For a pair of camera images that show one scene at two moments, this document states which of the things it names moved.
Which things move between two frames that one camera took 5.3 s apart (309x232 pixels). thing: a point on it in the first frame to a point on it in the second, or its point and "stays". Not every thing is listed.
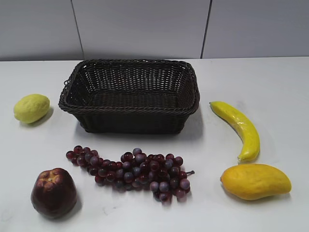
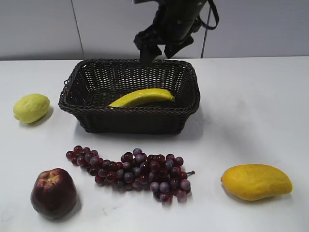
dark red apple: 54,194 stays
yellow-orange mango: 253,181 stays
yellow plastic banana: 246,131 to 143,95
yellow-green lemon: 31,108 stays
